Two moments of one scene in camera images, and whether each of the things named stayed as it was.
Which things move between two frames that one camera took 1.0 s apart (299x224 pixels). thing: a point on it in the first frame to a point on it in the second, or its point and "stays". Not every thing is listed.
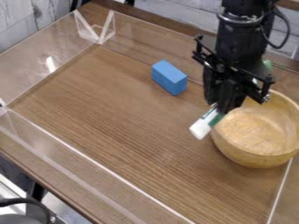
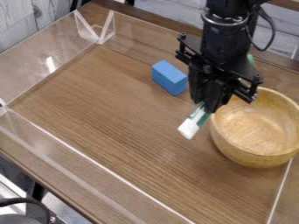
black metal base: (38, 214) stays
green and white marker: (201, 128) to (189, 129)
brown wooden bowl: (257, 136) stays
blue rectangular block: (170, 78) stays
